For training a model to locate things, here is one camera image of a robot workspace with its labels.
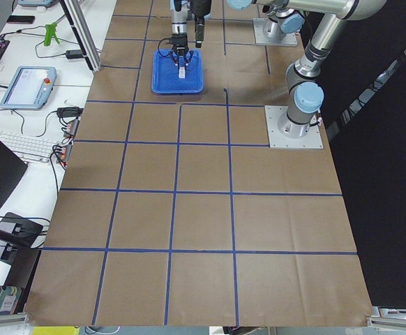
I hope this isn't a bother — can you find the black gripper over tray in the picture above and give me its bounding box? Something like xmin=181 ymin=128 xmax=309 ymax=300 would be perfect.
xmin=191 ymin=0 xmax=211 ymax=17

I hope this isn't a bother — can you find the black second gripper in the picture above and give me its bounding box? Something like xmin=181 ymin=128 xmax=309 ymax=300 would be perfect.
xmin=169 ymin=16 xmax=205 ymax=66

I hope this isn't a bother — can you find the white block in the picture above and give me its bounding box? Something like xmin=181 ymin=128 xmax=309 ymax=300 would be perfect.
xmin=178 ymin=66 xmax=186 ymax=79

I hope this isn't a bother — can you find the blue plastic tray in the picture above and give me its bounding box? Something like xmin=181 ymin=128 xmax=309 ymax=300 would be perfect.
xmin=151 ymin=49 xmax=204 ymax=94

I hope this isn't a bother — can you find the black power adapter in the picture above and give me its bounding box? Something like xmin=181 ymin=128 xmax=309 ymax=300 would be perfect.
xmin=65 ymin=50 xmax=83 ymax=59

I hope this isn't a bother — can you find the blue teach pendant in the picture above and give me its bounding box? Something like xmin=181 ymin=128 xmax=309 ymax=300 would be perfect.
xmin=0 ymin=66 xmax=57 ymax=110

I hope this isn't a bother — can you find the brown paper table cover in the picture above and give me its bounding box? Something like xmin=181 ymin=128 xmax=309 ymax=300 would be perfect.
xmin=25 ymin=1 xmax=371 ymax=327

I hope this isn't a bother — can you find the black phone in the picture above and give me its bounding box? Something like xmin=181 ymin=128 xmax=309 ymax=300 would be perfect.
xmin=6 ymin=15 xmax=36 ymax=24

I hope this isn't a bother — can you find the white keyboard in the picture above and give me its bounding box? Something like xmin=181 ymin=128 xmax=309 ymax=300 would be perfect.
xmin=0 ymin=132 xmax=59 ymax=163

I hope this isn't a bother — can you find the black dock hub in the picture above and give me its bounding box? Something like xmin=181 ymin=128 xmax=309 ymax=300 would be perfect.
xmin=0 ymin=212 xmax=43 ymax=248

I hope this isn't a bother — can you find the aluminium frame post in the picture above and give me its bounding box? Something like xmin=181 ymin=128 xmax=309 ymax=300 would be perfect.
xmin=59 ymin=0 xmax=102 ymax=73

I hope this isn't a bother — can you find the green handled reacher grabber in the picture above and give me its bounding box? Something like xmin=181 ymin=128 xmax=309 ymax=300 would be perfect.
xmin=43 ymin=22 xmax=60 ymax=47

